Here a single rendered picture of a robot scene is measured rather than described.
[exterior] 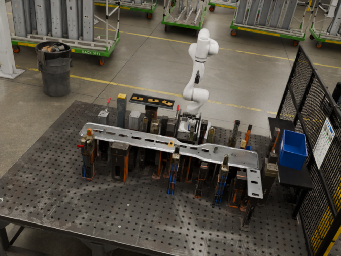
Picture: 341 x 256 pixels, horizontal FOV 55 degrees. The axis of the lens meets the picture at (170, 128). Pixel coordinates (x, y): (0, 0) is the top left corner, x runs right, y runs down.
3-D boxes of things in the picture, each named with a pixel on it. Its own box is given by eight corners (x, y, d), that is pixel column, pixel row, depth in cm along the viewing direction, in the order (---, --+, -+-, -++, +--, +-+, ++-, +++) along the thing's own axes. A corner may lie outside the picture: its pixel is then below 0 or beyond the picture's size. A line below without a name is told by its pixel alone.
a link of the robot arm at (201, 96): (186, 107, 302) (189, 84, 289) (206, 110, 301) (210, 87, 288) (185, 114, 292) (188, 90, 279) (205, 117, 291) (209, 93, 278)
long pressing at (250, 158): (75, 137, 244) (75, 135, 243) (87, 122, 263) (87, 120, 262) (260, 171, 233) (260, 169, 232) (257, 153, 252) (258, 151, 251)
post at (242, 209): (239, 211, 238) (249, 181, 223) (239, 200, 247) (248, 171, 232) (248, 212, 238) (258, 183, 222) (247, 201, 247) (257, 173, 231)
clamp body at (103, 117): (96, 152, 278) (95, 116, 259) (100, 144, 288) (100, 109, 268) (107, 154, 277) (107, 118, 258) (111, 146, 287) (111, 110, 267)
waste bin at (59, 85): (33, 96, 485) (26, 49, 446) (50, 82, 530) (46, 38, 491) (64, 102, 480) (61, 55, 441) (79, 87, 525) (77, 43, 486)
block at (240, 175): (227, 207, 240) (235, 179, 225) (227, 196, 249) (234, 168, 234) (239, 210, 239) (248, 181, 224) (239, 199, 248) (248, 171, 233)
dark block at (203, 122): (193, 164, 278) (201, 123, 255) (194, 159, 283) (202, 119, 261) (199, 165, 277) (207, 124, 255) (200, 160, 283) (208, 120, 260)
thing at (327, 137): (318, 171, 214) (336, 133, 198) (311, 152, 233) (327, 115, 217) (321, 172, 214) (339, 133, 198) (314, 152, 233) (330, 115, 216)
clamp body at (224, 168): (209, 206, 239) (217, 170, 220) (210, 195, 249) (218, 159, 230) (221, 209, 238) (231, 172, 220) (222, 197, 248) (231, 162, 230)
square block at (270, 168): (254, 205, 244) (267, 168, 225) (253, 198, 251) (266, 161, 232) (265, 207, 244) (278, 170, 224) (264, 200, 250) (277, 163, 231)
